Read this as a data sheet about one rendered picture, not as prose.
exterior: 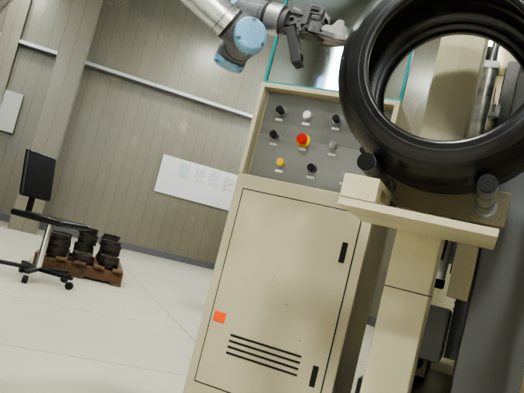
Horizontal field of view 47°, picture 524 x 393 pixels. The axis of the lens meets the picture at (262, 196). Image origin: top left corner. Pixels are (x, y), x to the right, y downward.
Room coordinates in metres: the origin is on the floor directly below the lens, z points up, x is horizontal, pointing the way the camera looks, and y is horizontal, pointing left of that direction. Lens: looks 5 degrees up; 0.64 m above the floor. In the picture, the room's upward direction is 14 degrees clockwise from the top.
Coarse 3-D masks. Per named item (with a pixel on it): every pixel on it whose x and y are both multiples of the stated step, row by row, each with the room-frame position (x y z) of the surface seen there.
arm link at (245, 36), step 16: (192, 0) 1.48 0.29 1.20; (208, 0) 1.48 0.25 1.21; (224, 0) 1.50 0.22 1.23; (208, 16) 1.50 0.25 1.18; (224, 16) 1.49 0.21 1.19; (240, 16) 1.51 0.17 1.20; (224, 32) 1.51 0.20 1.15; (240, 32) 1.49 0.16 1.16; (256, 32) 1.51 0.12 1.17; (240, 48) 1.52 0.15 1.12; (256, 48) 1.52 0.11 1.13
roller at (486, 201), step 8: (480, 176) 1.33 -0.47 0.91; (488, 176) 1.33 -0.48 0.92; (480, 184) 1.33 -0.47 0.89; (488, 184) 1.32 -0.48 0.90; (496, 184) 1.32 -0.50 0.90; (480, 192) 1.35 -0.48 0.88; (488, 192) 1.33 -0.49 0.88; (496, 192) 1.36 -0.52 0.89; (480, 200) 1.46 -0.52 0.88; (488, 200) 1.42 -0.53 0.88; (480, 208) 1.58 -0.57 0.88; (488, 208) 1.55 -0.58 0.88
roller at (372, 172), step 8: (360, 160) 1.43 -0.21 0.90; (368, 160) 1.42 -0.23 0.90; (376, 160) 1.44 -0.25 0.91; (360, 168) 1.43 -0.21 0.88; (368, 168) 1.43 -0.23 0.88; (376, 168) 1.45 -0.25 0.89; (368, 176) 1.50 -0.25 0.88; (376, 176) 1.51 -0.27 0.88; (384, 176) 1.57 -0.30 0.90; (384, 184) 1.62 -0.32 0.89; (392, 184) 1.72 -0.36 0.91
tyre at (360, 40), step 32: (384, 0) 1.44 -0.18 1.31; (416, 0) 1.57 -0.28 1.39; (448, 0) 1.59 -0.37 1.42; (480, 0) 1.56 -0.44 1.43; (512, 0) 1.33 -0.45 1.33; (352, 32) 1.48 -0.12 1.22; (384, 32) 1.65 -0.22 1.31; (416, 32) 1.66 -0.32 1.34; (448, 32) 1.64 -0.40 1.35; (480, 32) 1.61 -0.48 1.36; (512, 32) 1.57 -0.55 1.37; (352, 64) 1.45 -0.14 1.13; (384, 64) 1.69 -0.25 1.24; (352, 96) 1.45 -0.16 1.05; (384, 96) 1.71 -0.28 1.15; (352, 128) 1.48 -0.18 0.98; (384, 128) 1.41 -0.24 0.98; (512, 128) 1.31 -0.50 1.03; (384, 160) 1.44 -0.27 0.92; (416, 160) 1.38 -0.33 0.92; (448, 160) 1.35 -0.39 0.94; (480, 160) 1.34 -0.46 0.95; (512, 160) 1.34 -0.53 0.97; (448, 192) 1.52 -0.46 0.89
